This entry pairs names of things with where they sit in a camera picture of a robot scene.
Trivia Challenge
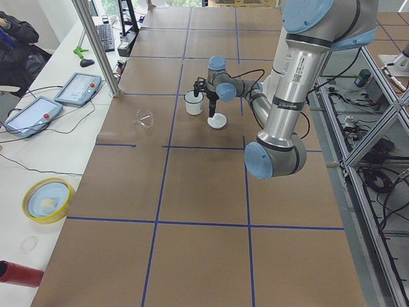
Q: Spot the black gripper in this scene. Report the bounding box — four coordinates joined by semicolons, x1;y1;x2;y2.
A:
206;91;219;118

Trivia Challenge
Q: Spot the white round lid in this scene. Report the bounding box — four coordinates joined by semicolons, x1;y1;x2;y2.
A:
207;113;227;129

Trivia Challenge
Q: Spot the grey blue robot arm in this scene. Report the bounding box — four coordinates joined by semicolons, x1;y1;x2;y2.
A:
194;1;378;178

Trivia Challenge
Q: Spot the white enamel mug blue rim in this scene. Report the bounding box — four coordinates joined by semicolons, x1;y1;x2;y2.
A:
183;90;204;116

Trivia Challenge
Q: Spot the black computer keyboard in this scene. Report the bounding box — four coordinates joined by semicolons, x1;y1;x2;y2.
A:
95;24;115;52

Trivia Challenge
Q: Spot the far blue teach pendant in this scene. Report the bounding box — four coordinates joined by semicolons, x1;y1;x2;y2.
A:
54;72;102;106

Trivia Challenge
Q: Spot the blue teach pendant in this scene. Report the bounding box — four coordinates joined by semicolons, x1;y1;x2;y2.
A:
54;72;102;106
4;96;63;138

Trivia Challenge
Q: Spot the black computer mouse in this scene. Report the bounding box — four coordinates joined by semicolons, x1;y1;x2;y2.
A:
80;59;95;68

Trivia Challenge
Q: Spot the green plastic clamp tool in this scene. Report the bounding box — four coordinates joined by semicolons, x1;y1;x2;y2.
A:
73;46;89;59

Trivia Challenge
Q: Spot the near blue teach pendant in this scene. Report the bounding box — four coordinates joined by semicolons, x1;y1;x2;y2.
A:
4;96;63;138

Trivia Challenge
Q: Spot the person in black jacket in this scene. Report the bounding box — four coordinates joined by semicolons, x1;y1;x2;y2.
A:
1;12;51;98

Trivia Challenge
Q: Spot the red cylinder bottle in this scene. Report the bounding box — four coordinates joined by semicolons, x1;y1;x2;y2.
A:
1;260;44;288

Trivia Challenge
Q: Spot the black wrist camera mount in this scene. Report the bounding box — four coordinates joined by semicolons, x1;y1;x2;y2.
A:
194;77;206;98

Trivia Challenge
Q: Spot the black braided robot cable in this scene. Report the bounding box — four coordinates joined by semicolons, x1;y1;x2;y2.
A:
195;68;266;98

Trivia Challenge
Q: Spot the aluminium side frame rail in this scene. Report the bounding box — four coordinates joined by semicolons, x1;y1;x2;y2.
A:
308;40;408;306

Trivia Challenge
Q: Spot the aluminium frame post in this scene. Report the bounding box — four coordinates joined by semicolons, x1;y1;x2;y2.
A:
72;0;121;97

